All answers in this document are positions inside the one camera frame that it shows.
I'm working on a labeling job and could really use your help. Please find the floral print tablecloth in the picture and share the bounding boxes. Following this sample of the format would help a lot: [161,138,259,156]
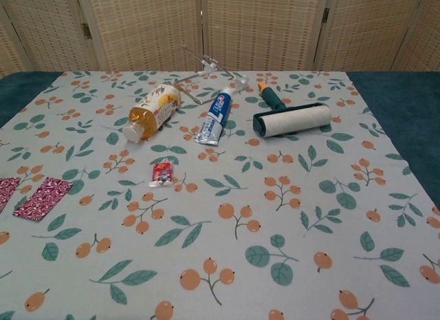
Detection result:
[0,70,440,320]

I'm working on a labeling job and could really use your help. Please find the blue white toothpaste tube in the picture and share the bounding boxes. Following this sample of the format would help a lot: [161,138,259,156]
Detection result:
[193,86,235,147]

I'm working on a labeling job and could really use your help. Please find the small red candy packet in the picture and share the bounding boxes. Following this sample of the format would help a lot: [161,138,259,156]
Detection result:
[148,162,174,189]

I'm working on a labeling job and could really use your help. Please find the amber tea bottle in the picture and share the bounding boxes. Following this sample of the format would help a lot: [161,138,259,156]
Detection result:
[122,83,182,143]

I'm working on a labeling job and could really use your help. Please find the woven folding screen panel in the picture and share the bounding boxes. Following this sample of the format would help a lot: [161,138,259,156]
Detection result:
[201,0,329,73]
[0,10,21,76]
[0,0,100,73]
[404,0,440,73]
[77,0,207,73]
[322,0,430,73]

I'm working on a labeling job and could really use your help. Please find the green handled lint roller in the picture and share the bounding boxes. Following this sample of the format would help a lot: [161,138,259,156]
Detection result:
[252,81,333,139]

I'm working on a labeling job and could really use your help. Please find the clear acrylic wire stand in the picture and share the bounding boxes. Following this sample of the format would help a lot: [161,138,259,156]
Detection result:
[174,46,249,104]

